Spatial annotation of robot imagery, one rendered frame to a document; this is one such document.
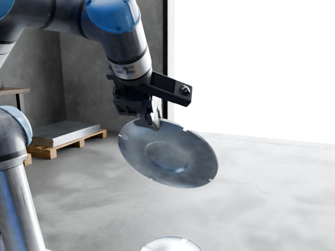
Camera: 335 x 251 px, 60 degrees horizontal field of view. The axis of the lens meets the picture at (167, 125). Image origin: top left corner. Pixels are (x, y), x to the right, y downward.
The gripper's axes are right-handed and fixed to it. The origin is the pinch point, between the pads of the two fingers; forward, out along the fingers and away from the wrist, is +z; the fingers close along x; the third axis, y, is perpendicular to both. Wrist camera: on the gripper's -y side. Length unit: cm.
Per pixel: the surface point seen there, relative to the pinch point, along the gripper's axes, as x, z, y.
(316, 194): -69, 214, -102
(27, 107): -200, 279, 294
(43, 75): -261, 273, 286
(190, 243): 10, 90, -2
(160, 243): 12, 88, 12
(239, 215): -31, 177, -31
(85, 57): -307, 273, 223
